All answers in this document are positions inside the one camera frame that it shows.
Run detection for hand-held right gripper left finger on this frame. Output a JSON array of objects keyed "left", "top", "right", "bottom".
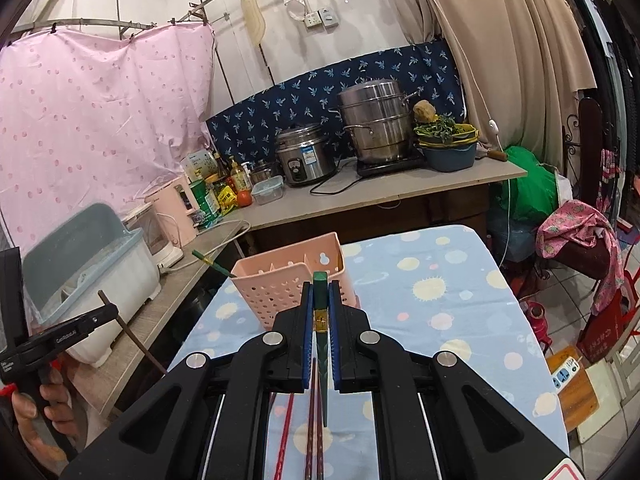
[{"left": 59, "top": 281, "right": 317, "bottom": 480}]

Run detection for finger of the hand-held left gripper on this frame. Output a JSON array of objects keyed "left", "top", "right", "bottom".
[{"left": 47, "top": 304, "right": 121, "bottom": 349}]

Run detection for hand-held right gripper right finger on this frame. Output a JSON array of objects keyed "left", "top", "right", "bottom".
[{"left": 326, "top": 280, "right": 572, "bottom": 480}]

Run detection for green chopstick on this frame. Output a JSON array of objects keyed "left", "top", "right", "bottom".
[
  {"left": 312, "top": 271, "right": 332, "bottom": 428},
  {"left": 191, "top": 250, "right": 236, "bottom": 279}
]

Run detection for pink plastic utensil basket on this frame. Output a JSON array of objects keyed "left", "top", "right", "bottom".
[{"left": 230, "top": 231, "right": 362, "bottom": 335}]

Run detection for red chopstick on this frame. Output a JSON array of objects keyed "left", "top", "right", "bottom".
[{"left": 272, "top": 394, "right": 296, "bottom": 480}]

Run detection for person's left hand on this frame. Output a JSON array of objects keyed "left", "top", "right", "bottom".
[{"left": 11, "top": 366, "right": 89, "bottom": 477}]

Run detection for blue lidded dish storage box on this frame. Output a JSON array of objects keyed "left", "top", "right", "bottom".
[{"left": 22, "top": 202, "right": 162, "bottom": 368}]

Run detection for blue planet print tablecloth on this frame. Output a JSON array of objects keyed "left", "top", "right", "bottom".
[{"left": 165, "top": 224, "right": 572, "bottom": 480}]

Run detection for clear jug with white base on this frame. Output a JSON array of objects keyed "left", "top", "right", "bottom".
[{"left": 122, "top": 202, "right": 185, "bottom": 269}]

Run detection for pink kitchen appliance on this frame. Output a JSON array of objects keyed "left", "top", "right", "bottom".
[{"left": 145, "top": 176, "right": 199, "bottom": 247}]

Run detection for wooden cabinet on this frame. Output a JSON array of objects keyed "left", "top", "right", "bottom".
[{"left": 239, "top": 182, "right": 492, "bottom": 242}]

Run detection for clear food container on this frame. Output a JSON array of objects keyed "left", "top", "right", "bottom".
[{"left": 251, "top": 176, "right": 285, "bottom": 206}]

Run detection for green tin can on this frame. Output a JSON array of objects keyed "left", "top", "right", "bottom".
[{"left": 189, "top": 179, "right": 222, "bottom": 229}]

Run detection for small lidded steel pot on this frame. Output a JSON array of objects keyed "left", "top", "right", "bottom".
[{"left": 248, "top": 160, "right": 275, "bottom": 185}]

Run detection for yellow pump bottle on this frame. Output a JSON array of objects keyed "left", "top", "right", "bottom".
[{"left": 229, "top": 156, "right": 251, "bottom": 192}]

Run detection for steel rice cooker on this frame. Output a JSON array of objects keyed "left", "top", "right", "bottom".
[{"left": 275, "top": 122, "right": 340, "bottom": 187}]

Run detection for black induction cooker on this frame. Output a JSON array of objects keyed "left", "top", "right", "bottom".
[{"left": 356, "top": 152, "right": 426, "bottom": 178}]

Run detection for white printed carton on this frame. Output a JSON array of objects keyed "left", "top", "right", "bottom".
[{"left": 181, "top": 149, "right": 219, "bottom": 184}]

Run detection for pink dotted curtain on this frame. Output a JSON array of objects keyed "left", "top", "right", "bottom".
[{"left": 0, "top": 22, "right": 217, "bottom": 243}]

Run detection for red thermos bottle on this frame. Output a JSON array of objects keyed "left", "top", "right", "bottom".
[{"left": 520, "top": 301, "right": 554, "bottom": 352}]

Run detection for blue plastic basin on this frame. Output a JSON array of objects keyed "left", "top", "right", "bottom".
[{"left": 419, "top": 141, "right": 479, "bottom": 172}]

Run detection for large steel steamer pot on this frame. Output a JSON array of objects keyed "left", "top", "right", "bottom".
[{"left": 337, "top": 78, "right": 422, "bottom": 164}]

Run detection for white power strip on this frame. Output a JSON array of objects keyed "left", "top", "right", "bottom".
[{"left": 550, "top": 355, "right": 584, "bottom": 392}]

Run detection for green leafy vegetables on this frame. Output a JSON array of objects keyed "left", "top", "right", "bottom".
[{"left": 413, "top": 114, "right": 473, "bottom": 140}]

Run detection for navy leaf print cloth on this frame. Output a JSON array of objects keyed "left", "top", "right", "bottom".
[{"left": 205, "top": 42, "right": 467, "bottom": 169}]

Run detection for wooden stool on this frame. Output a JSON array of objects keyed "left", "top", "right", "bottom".
[{"left": 545, "top": 345, "right": 602, "bottom": 434}]

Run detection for green plastic bag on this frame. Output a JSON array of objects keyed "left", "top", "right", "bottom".
[{"left": 502, "top": 145, "right": 559, "bottom": 212}]

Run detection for pink floral cloth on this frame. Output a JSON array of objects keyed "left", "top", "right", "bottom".
[{"left": 535, "top": 199, "right": 627, "bottom": 317}]

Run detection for red shopping bag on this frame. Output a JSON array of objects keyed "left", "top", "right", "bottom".
[{"left": 576, "top": 299, "right": 637, "bottom": 365}]

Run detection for dark wooden chair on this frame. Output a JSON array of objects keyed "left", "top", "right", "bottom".
[{"left": 562, "top": 97, "right": 622, "bottom": 282}]

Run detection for beige hanging board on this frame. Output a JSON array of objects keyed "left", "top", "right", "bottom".
[{"left": 240, "top": 0, "right": 267, "bottom": 47}]

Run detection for beige curtain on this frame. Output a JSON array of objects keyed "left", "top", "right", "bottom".
[{"left": 407, "top": 0, "right": 599, "bottom": 177}]

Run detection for hanging clothes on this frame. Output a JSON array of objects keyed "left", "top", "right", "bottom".
[{"left": 545, "top": 0, "right": 640, "bottom": 161}]

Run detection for white power cable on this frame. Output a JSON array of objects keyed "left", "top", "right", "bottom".
[{"left": 158, "top": 219, "right": 251, "bottom": 274}]

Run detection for black power cable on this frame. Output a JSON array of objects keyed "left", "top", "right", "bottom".
[{"left": 309, "top": 157, "right": 359, "bottom": 196}]

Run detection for metal curtain rail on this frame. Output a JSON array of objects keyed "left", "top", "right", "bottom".
[{"left": 10, "top": 0, "right": 292, "bottom": 42}]

